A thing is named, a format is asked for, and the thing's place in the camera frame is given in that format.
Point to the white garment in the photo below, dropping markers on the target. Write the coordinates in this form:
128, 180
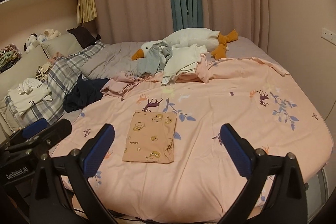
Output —
181, 61

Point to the white goose plush toy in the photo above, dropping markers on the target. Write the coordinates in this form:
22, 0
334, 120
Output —
189, 39

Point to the white wall socket strip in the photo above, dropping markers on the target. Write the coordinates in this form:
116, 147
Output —
329, 35

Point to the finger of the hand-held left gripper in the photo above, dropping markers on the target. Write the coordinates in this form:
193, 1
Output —
34, 128
57, 132

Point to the white dog plush toy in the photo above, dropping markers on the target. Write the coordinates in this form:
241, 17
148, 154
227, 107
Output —
31, 41

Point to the yellow striped small curtain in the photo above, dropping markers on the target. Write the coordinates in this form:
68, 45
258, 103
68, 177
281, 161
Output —
86, 7

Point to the grey garment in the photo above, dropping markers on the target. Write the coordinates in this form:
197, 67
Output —
152, 61

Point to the navy garment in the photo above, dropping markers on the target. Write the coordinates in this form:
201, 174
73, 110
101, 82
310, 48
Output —
84, 94

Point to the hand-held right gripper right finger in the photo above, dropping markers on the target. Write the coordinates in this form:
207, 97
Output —
236, 150

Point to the beige padded headboard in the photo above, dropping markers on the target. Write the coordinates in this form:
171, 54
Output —
21, 66

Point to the black cloth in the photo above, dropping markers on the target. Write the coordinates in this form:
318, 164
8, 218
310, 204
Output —
81, 35

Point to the plaid pillow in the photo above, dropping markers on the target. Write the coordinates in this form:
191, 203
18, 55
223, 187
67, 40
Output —
63, 74

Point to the cartoon face pillow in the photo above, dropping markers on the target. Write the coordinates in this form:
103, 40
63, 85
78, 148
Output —
42, 71

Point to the pink printed blanket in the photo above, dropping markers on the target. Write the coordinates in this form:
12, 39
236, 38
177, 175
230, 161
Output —
210, 108

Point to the beige plush toy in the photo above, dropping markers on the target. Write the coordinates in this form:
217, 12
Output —
51, 33

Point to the white folded clothes pile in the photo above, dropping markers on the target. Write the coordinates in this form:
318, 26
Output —
26, 95

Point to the orange cartoon print shirt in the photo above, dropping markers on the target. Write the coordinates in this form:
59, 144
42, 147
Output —
149, 140

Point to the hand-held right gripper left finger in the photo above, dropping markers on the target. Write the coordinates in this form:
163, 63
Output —
98, 150

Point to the thin pink garment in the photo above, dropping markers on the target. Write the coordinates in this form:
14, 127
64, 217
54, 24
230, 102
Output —
118, 86

